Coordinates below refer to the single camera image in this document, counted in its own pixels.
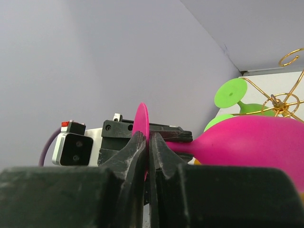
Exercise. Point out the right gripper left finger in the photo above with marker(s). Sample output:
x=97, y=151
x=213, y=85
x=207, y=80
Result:
x=107, y=196

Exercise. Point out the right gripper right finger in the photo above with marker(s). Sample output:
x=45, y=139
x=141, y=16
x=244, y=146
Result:
x=189, y=196

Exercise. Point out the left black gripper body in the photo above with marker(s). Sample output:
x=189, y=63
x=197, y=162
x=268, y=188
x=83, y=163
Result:
x=117, y=132

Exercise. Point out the green wine glass front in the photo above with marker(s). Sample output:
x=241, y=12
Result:
x=218, y=119

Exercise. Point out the green wine glass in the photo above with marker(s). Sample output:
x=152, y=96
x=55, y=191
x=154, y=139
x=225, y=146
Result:
x=218, y=119
x=232, y=92

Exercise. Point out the magenta wine glass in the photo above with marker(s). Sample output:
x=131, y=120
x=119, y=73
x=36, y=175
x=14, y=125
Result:
x=253, y=141

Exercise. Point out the orange wine glass rear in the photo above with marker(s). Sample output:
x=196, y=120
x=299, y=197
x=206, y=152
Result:
x=196, y=162

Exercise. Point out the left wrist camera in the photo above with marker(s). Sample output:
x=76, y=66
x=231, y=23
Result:
x=77, y=146

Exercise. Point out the gold wire wine glass rack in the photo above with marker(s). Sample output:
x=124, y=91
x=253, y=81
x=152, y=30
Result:
x=284, y=104

